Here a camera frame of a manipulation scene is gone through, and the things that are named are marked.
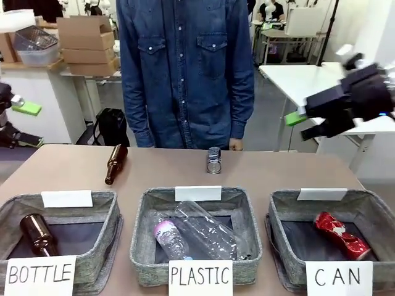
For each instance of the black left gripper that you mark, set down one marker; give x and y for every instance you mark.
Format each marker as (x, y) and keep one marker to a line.
(4, 94)

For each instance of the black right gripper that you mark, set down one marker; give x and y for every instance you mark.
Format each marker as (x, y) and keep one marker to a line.
(370, 92)

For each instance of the brown glass bottle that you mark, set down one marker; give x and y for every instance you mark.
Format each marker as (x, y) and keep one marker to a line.
(37, 232)
(115, 160)

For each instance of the crushed red can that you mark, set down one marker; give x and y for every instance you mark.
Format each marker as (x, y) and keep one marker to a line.
(336, 231)

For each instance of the large clear plastic bottle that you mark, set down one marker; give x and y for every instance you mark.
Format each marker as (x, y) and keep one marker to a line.
(210, 228)

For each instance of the small purple-labelled plastic bottle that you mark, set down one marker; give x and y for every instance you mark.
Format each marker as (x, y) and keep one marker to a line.
(169, 237)

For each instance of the person's right denim forearm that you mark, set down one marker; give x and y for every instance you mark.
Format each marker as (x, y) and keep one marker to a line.
(139, 123)

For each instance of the person's left denim forearm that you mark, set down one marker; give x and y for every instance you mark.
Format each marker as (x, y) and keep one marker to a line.
(242, 117)

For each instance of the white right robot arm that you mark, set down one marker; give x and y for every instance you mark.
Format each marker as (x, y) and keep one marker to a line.
(344, 50)

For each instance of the white blank card on can basket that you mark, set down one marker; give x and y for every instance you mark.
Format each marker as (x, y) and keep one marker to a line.
(322, 194)

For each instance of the white blank card on bottle basket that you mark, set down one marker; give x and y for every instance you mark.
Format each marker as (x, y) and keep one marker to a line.
(66, 198)

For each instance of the grey felt can basket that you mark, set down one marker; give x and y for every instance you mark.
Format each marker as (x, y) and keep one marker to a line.
(277, 222)

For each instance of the grey felt bottle basket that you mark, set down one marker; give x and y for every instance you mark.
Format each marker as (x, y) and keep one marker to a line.
(102, 216)

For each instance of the crushed silver black can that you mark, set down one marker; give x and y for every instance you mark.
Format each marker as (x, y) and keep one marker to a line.
(214, 161)

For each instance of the white label lettered can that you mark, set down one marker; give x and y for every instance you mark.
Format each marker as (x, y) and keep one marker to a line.
(339, 276)

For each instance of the grey felt plastic basket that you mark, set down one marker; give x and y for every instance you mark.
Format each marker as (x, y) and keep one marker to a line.
(140, 234)

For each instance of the person's left hand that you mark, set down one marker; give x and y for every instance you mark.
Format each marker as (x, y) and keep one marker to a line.
(236, 145)

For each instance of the white cabinet with wooden top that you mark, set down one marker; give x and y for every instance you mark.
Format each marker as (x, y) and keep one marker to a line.
(46, 98)

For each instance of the white side table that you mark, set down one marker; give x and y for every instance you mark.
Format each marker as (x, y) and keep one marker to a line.
(296, 80)

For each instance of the grey plastic storage bin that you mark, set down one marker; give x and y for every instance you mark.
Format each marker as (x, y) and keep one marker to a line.
(38, 57)

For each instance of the small brown cardboard box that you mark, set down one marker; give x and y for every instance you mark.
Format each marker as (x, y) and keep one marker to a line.
(6, 47)

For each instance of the white background desk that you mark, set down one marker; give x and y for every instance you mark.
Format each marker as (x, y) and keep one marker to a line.
(287, 46)

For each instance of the clear plastic storage bin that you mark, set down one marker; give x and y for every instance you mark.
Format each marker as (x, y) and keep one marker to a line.
(35, 40)

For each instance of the black tripod pole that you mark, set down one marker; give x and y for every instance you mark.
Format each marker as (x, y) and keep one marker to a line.
(328, 31)

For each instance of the black backpack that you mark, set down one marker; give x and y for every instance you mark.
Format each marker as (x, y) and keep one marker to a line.
(111, 128)

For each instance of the flat brown cardboard box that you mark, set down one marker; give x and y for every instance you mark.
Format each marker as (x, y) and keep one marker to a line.
(89, 55)
(92, 68)

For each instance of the white board panel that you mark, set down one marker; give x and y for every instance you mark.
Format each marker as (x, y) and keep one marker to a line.
(305, 20)

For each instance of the white foam block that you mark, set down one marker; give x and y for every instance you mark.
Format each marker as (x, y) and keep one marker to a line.
(17, 20)

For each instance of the open brown cardboard box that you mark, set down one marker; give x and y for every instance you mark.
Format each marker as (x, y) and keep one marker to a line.
(84, 31)

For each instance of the seated person in background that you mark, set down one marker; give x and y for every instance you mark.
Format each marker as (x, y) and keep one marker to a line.
(273, 10)

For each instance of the person in denim shirt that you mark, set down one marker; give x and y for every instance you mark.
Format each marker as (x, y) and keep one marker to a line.
(185, 77)

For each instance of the white label lettered bottle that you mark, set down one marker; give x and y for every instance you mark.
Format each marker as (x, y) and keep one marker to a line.
(40, 274)

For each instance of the white label lettered plastic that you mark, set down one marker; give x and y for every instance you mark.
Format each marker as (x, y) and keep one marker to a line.
(200, 276)

